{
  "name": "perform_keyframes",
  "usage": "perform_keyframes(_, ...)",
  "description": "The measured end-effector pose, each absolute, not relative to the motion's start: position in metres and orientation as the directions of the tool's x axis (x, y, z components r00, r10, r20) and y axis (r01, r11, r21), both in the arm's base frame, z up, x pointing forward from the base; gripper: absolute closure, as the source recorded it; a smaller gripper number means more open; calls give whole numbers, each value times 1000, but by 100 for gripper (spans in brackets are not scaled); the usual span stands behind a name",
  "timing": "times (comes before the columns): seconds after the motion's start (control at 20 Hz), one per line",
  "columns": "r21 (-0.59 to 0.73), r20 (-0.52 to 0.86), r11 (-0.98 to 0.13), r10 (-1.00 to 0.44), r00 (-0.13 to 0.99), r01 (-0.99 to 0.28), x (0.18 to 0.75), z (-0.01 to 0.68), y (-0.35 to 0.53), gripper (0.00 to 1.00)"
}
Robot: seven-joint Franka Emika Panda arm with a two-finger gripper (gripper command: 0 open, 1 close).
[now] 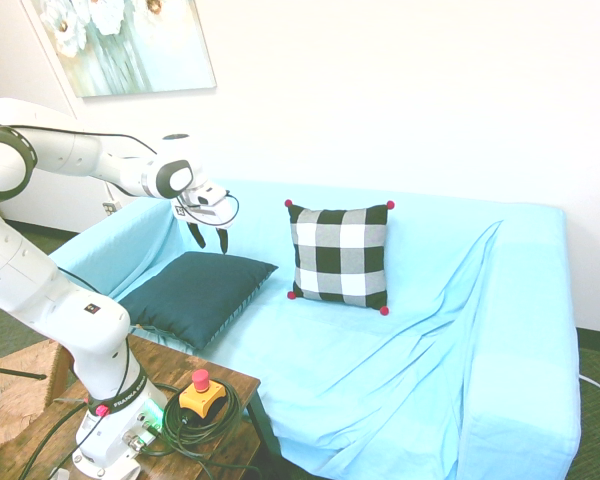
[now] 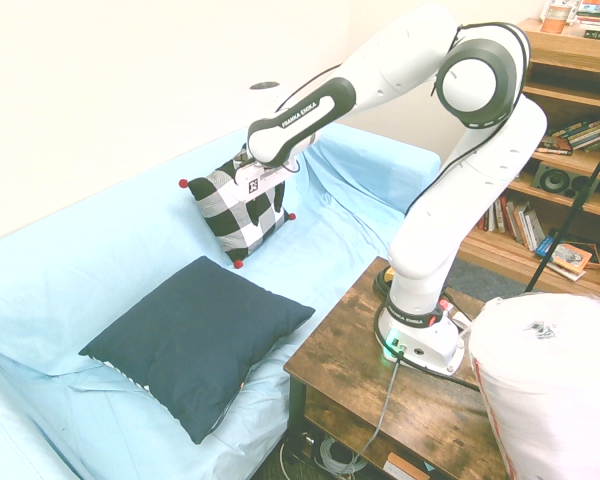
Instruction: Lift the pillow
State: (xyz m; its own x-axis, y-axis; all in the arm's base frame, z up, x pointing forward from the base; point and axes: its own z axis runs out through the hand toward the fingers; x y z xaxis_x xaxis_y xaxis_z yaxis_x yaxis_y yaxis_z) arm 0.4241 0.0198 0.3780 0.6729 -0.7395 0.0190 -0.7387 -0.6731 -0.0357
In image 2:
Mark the small blue book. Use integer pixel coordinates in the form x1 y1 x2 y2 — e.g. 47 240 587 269
534 234 561 259

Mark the coiled grey cable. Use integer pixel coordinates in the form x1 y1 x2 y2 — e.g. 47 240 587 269
318 434 367 474

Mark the dark red flat book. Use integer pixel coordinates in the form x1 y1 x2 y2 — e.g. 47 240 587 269
533 137 574 157

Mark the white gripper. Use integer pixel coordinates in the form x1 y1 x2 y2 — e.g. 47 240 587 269
232 159 302 227

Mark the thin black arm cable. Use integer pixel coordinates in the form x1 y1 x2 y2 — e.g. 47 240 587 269
274 19 534 214

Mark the white plastic wrapped roll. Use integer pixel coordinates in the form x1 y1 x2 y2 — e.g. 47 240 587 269
467 293 600 480

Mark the orange white box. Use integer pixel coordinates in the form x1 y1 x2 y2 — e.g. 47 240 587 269
382 451 439 480

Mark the thick black base cable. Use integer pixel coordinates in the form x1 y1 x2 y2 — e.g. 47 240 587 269
402 349 482 394

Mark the orange white cup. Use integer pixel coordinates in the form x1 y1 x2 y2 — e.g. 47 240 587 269
539 4 569 34

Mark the stack of books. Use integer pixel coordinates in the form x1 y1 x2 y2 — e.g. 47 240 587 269
574 0 600 32

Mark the navy and striped pillow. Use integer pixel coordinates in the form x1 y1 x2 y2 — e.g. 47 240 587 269
78 255 316 445

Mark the upright row of books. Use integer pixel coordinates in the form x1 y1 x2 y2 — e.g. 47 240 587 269
477 194 549 251

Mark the white floor cable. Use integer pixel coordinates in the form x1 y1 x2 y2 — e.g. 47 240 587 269
278 441 294 480

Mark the leaning row of books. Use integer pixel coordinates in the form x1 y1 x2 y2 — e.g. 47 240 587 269
549 118 600 152

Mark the black white checkered pillow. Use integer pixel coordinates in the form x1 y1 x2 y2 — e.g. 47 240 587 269
178 144 297 270

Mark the wooden bookshelf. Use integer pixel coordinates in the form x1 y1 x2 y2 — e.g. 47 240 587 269
454 17 600 301

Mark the green black speaker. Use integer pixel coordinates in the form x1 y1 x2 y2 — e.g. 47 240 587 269
532 160 600 200

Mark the light blue covered sofa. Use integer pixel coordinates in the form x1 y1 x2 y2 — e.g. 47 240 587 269
0 122 442 480

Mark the orange cover book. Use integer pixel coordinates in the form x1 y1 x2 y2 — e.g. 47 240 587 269
549 242 594 274

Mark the rustic wooden side table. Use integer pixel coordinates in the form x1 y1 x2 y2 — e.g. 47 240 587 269
283 255 512 480

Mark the black tripod stand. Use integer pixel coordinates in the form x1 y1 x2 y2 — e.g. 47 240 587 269
523 137 600 294

